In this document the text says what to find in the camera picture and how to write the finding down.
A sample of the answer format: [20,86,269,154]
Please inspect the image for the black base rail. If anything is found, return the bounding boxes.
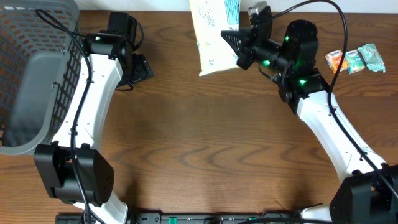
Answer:
[55,212,312,224]

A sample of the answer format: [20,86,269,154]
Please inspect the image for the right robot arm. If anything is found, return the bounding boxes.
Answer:
[221,9,397,223]

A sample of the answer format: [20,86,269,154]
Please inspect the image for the light green snack packet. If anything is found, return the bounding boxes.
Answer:
[357,44,386,73]

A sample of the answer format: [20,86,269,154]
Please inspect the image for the green tissue pack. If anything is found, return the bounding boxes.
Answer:
[345,50,365,74]

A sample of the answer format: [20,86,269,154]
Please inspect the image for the orange juice carton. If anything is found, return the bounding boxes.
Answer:
[325,50,349,74]

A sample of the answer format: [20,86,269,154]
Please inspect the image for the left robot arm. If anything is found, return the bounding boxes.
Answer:
[34,12,154,223]

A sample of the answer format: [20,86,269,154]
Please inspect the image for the yellow chips bag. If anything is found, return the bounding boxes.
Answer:
[189,0,241,76]

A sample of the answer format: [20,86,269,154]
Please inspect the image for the grey plastic mesh basket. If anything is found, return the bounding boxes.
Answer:
[1,0,81,155]

